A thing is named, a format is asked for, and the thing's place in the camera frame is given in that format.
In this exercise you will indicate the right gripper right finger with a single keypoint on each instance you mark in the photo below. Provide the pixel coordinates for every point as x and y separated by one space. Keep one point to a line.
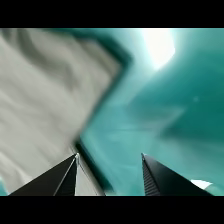
163 181

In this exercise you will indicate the white garment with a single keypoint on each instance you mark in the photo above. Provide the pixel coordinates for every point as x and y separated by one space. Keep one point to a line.
43 100

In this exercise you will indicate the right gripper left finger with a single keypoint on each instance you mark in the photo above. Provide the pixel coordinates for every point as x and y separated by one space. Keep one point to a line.
56 181

